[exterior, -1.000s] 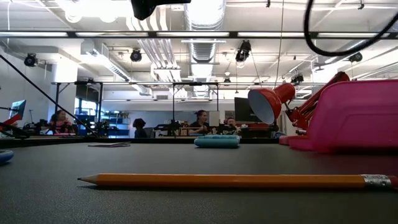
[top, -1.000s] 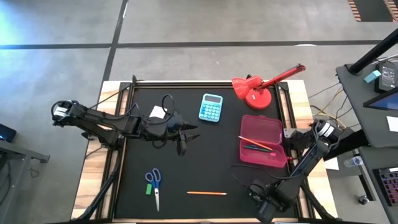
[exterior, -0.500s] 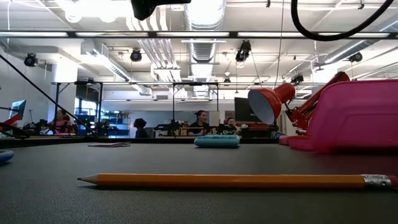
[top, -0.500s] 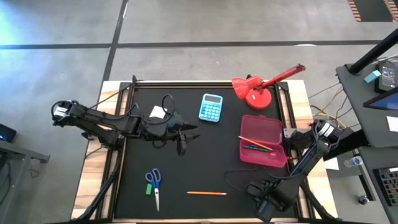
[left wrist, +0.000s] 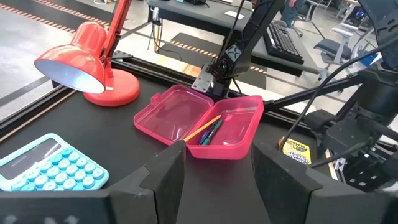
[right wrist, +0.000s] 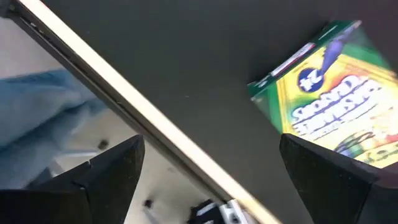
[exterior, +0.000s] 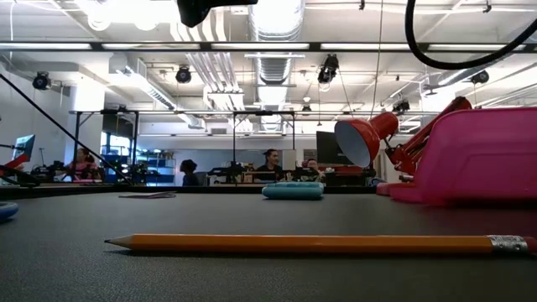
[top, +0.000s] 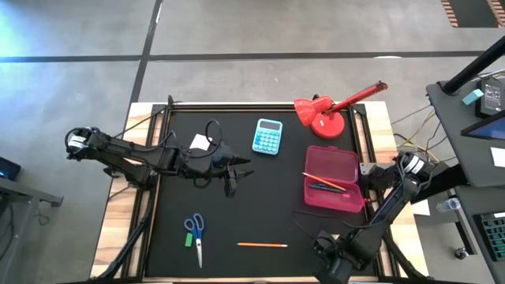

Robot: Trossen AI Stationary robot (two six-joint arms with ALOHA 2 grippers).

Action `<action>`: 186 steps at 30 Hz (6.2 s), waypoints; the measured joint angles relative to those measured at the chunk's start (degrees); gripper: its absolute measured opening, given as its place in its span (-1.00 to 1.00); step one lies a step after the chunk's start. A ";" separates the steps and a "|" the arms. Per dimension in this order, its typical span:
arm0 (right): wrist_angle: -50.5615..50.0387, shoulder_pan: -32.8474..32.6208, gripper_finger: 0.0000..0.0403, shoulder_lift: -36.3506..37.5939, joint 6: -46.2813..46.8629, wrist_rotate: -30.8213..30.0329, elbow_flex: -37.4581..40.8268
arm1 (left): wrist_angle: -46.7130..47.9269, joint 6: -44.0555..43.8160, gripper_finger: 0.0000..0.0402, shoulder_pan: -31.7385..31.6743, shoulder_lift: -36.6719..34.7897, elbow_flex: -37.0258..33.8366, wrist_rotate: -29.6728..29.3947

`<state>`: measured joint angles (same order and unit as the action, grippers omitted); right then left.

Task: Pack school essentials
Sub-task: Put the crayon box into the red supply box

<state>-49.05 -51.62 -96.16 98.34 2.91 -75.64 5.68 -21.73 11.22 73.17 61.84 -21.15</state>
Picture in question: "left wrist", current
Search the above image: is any teal calculator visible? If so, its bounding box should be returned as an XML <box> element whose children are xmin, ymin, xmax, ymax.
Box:
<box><xmin>0</xmin><ymin>133</ymin><xmax>110</xmax><ymax>192</ymax></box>

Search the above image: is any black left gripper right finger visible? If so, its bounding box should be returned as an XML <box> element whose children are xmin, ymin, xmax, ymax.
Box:
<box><xmin>251</xmin><ymin>141</ymin><xmax>371</xmax><ymax>224</ymax></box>

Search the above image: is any white paper sheet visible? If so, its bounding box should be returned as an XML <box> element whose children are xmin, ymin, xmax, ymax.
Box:
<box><xmin>224</xmin><ymin>10</ymin><xmax>246</xmax><ymax>21</ymax></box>

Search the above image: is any black keyboard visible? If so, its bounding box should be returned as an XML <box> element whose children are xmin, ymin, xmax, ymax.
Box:
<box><xmin>263</xmin><ymin>20</ymin><xmax>305</xmax><ymax>65</ymax></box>

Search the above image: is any green pen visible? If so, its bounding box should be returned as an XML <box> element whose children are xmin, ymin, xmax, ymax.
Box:
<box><xmin>201</xmin><ymin>119</ymin><xmax>224</xmax><ymax>146</ymax></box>

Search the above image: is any black right camera cable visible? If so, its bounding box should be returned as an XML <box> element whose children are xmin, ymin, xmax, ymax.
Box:
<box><xmin>277</xmin><ymin>34</ymin><xmax>398</xmax><ymax>150</ymax></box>

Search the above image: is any red desk lamp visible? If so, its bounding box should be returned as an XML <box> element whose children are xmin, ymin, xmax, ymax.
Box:
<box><xmin>34</xmin><ymin>0</ymin><xmax>141</xmax><ymax>108</ymax></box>

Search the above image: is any long yellow pencil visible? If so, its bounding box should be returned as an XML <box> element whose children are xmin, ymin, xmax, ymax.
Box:
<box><xmin>183</xmin><ymin>114</ymin><xmax>222</xmax><ymax>143</ymax></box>

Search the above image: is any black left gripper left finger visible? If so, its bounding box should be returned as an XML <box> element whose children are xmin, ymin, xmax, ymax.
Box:
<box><xmin>107</xmin><ymin>140</ymin><xmax>187</xmax><ymax>224</ymax></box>

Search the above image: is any grey desk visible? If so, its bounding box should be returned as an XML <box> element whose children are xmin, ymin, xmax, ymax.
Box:
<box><xmin>251</xmin><ymin>30</ymin><xmax>321</xmax><ymax>77</ymax></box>
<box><xmin>147</xmin><ymin>0</ymin><xmax>252</xmax><ymax>38</ymax></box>

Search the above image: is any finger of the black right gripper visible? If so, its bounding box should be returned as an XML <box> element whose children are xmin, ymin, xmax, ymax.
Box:
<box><xmin>306</xmin><ymin>109</ymin><xmax>335</xmax><ymax>131</ymax></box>

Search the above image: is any person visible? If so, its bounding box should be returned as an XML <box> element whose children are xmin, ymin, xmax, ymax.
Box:
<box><xmin>279</xmin><ymin>0</ymin><xmax>307</xmax><ymax>29</ymax></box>

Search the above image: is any yellow crayon box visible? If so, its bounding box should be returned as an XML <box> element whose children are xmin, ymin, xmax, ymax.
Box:
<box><xmin>281</xmin><ymin>138</ymin><xmax>312</xmax><ymax>166</ymax></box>

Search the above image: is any pink plastic pencil box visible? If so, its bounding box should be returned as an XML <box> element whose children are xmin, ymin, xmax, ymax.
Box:
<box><xmin>133</xmin><ymin>84</ymin><xmax>265</xmax><ymax>161</ymax></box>

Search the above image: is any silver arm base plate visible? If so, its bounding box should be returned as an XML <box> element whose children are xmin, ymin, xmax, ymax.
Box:
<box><xmin>191</xmin><ymin>63</ymin><xmax>216</xmax><ymax>93</ymax></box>

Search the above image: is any grey office chair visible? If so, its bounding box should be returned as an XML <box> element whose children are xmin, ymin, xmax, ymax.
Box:
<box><xmin>313</xmin><ymin>27</ymin><xmax>376</xmax><ymax>83</ymax></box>

